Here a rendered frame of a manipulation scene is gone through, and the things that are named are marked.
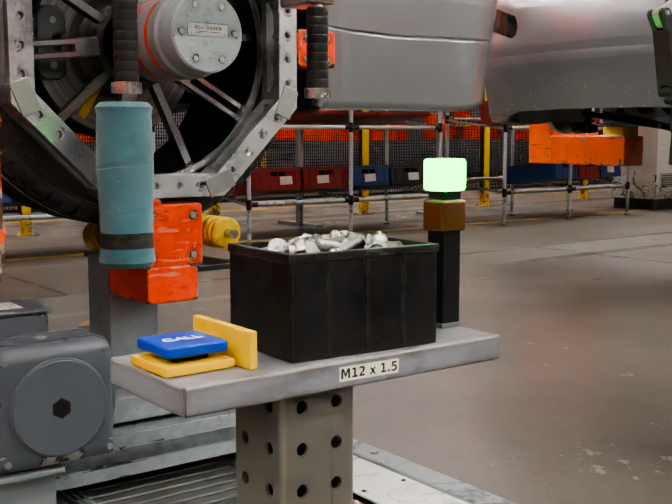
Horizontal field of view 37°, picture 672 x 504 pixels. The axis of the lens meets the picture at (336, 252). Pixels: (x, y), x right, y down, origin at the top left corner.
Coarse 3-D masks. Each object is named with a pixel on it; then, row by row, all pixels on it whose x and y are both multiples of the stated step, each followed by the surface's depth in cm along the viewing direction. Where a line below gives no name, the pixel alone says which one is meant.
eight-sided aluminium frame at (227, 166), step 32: (0, 0) 156; (0, 32) 157; (32, 32) 156; (288, 32) 185; (0, 64) 157; (32, 64) 156; (288, 64) 185; (0, 96) 158; (32, 96) 156; (288, 96) 185; (32, 128) 159; (64, 128) 160; (256, 128) 182; (64, 160) 163; (224, 160) 180; (96, 192) 167; (160, 192) 172; (192, 192) 175; (224, 192) 179
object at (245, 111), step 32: (64, 0) 170; (96, 32) 173; (256, 32) 190; (96, 64) 176; (256, 64) 191; (128, 96) 178; (160, 96) 181; (224, 96) 189; (256, 96) 191; (192, 128) 202; (224, 128) 192; (160, 160) 197; (192, 160) 187
